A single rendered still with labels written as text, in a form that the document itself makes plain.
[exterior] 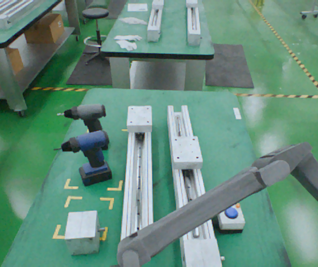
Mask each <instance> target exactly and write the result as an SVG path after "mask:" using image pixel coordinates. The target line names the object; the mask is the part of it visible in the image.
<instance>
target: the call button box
mask: <svg viewBox="0 0 318 267"><path fill-rule="evenodd" d="M231 207H233V208H235V209H236V210H237V211H238V215H237V216H235V217H229V216H228V215H227V214H226V211H224V212H222V213H221V214H219V215H217V216H216V219H213V225H217V226H218V231H219V233H242V231H243V228H244V225H245V221H244V218H243V214H242V211H241V207H240V208H236V207H235V205H233V206H231Z"/></svg>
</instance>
